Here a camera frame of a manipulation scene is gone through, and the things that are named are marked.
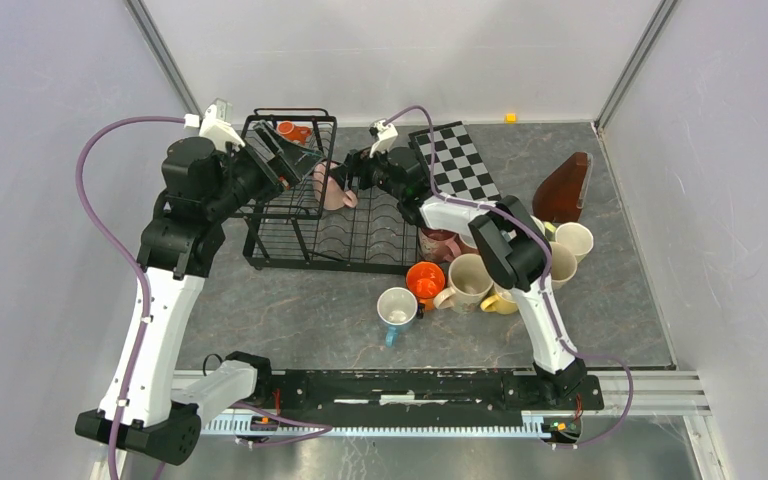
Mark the orange mug in basket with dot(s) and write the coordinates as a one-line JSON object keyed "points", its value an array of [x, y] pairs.
{"points": [[294, 133]]}

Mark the black wire basket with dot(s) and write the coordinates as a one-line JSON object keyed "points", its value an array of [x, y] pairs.
{"points": [[319, 128]]}

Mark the brown wedge object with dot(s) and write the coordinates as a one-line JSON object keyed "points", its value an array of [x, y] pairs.
{"points": [[560, 196]]}

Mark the yellow mug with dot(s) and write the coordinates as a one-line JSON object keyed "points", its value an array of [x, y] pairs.
{"points": [[577, 238]]}

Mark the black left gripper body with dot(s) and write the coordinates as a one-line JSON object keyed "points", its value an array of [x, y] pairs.
{"points": [[263, 180]]}

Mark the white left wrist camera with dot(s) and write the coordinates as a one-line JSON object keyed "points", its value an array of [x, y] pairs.
{"points": [[214, 125]]}

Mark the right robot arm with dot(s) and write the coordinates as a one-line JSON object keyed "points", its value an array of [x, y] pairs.
{"points": [[514, 253]]}

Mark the black dish rack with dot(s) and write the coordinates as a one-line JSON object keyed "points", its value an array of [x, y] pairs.
{"points": [[371, 238]]}

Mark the pale pink mug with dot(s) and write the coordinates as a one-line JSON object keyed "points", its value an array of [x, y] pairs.
{"points": [[328, 192]]}

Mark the yellow cup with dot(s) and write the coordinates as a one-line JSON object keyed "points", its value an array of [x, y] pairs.
{"points": [[499, 301]]}

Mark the black white chessboard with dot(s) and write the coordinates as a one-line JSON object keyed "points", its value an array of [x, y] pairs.
{"points": [[460, 170]]}

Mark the orange cup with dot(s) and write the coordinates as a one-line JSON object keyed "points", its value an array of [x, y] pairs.
{"points": [[425, 280]]}

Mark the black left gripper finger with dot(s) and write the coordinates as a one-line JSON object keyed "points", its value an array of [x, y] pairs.
{"points": [[269, 142], [294, 163]]}

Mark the blue cup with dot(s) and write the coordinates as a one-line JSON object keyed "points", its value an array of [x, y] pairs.
{"points": [[397, 308]]}

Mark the cream mug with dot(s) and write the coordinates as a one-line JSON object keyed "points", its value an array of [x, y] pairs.
{"points": [[468, 284]]}

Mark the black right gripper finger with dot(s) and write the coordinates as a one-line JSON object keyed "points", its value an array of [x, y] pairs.
{"points": [[354, 159], [344, 174]]}

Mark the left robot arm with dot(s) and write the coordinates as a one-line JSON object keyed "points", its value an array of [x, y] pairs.
{"points": [[208, 178]]}

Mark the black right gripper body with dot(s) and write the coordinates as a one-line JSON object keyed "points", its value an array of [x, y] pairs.
{"points": [[375, 170]]}

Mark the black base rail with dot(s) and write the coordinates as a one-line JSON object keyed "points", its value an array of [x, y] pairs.
{"points": [[421, 397]]}

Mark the pink floral mug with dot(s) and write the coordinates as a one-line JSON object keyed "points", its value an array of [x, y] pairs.
{"points": [[438, 246]]}

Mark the tan tall cup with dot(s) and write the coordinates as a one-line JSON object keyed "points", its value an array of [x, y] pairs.
{"points": [[564, 265]]}

